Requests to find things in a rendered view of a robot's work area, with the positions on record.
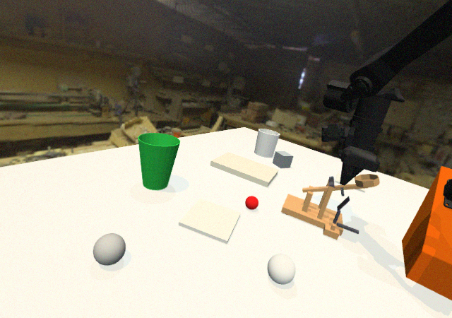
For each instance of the red ball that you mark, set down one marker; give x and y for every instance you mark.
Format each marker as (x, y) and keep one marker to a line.
(251, 203)

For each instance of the grey ball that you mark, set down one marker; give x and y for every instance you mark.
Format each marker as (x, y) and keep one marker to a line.
(109, 249)

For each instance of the green plastic cup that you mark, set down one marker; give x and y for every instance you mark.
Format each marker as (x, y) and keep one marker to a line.
(157, 155)

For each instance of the white ball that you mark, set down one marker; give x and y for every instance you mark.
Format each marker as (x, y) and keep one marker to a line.
(281, 268)

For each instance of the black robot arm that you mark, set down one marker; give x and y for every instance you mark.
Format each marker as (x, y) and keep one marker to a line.
(364, 94)

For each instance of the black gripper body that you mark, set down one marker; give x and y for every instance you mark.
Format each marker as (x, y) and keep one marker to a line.
(361, 152)

